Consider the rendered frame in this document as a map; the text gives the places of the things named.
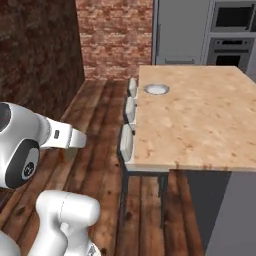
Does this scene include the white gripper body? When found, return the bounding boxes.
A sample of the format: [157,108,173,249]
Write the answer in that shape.
[68,127,88,150]

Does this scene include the white round plate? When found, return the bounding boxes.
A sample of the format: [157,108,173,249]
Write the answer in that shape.
[143,83,171,96]

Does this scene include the grey dining counter island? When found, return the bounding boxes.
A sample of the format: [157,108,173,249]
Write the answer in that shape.
[132,65,256,256]

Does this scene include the grey stool with white cushion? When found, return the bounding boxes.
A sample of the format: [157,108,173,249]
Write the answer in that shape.
[123,96,138,130]
[127,77,139,99]
[116,123,170,232]

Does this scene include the grey fridge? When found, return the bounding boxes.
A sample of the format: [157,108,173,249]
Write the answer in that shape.
[151,0,215,66]

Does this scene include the built-in microwave oven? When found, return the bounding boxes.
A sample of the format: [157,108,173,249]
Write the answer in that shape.
[209,0,256,34]

